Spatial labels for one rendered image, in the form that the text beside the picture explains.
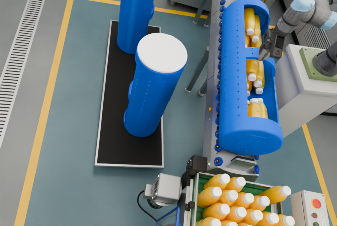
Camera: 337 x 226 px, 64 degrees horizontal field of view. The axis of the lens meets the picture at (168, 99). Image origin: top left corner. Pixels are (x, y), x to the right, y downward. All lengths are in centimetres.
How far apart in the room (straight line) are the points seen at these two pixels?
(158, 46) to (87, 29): 157
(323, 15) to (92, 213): 185
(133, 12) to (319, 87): 142
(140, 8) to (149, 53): 80
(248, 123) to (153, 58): 60
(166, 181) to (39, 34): 207
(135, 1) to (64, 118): 110
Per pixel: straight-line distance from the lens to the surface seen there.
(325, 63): 166
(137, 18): 228
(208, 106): 158
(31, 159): 231
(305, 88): 159
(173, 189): 135
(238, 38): 151
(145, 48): 148
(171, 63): 145
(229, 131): 121
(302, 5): 121
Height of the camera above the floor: 214
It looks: 57 degrees down
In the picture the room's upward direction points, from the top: 24 degrees clockwise
